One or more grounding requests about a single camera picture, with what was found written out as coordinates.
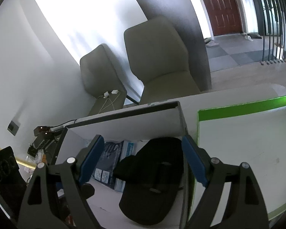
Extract black pouch bag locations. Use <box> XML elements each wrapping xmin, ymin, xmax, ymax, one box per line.
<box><xmin>113</xmin><ymin>137</ymin><xmax>184</xmax><ymax>226</ymax></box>

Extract green white storage box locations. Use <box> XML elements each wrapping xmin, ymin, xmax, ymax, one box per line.
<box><xmin>197</xmin><ymin>96</ymin><xmax>286</xmax><ymax>220</ymax></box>

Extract blue white booklet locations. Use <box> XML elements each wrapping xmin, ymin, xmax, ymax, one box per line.
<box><xmin>91</xmin><ymin>141</ymin><xmax>136</xmax><ymax>192</ymax></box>

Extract black white storage box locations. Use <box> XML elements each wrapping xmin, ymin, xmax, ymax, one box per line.
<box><xmin>51</xmin><ymin>101</ymin><xmax>187</xmax><ymax>228</ymax></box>

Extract white phone charger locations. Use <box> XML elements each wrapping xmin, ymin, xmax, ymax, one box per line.
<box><xmin>103</xmin><ymin>90</ymin><xmax>120</xmax><ymax>98</ymax></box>

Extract near grey chair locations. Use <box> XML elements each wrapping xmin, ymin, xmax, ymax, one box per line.
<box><xmin>79</xmin><ymin>44</ymin><xmax>127</xmax><ymax>116</ymax></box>

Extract grey chair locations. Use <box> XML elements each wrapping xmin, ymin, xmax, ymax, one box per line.
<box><xmin>79</xmin><ymin>44</ymin><xmax>127</xmax><ymax>116</ymax></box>
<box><xmin>124</xmin><ymin>17</ymin><xmax>200</xmax><ymax>104</ymax></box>

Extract far grey chair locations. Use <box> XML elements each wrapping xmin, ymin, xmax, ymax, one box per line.
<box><xmin>124</xmin><ymin>17</ymin><xmax>200</xmax><ymax>104</ymax></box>

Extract dark red door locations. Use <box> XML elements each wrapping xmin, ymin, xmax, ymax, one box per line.
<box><xmin>203</xmin><ymin>0</ymin><xmax>242</xmax><ymax>36</ymax></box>

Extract black camera on tripod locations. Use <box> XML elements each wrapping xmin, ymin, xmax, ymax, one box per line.
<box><xmin>27</xmin><ymin>126</ymin><xmax>62</xmax><ymax>157</ymax></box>

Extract grey wall socket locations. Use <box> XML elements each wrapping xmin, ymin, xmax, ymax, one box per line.
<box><xmin>7</xmin><ymin>120</ymin><xmax>19</xmax><ymax>136</ymax></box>

